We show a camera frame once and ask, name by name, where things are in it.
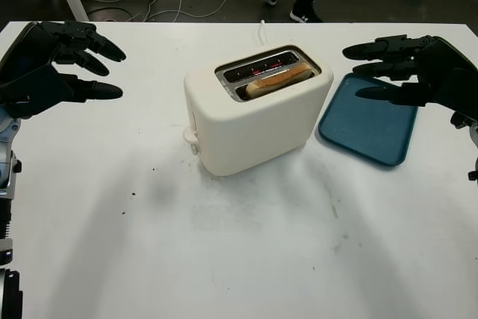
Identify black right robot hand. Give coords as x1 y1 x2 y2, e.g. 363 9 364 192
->
341 34 478 129

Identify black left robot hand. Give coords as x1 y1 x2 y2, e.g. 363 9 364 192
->
0 19 126 120

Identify slice of toast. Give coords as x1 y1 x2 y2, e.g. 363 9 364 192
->
245 64 313 100

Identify cream toaster lever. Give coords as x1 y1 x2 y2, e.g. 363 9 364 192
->
181 126 199 144

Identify cream two-slot toaster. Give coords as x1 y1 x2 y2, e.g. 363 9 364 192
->
181 44 335 178

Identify blue plastic tray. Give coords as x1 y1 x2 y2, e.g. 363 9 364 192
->
317 72 419 168

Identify white toaster power cord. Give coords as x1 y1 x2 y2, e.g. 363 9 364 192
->
256 19 270 48

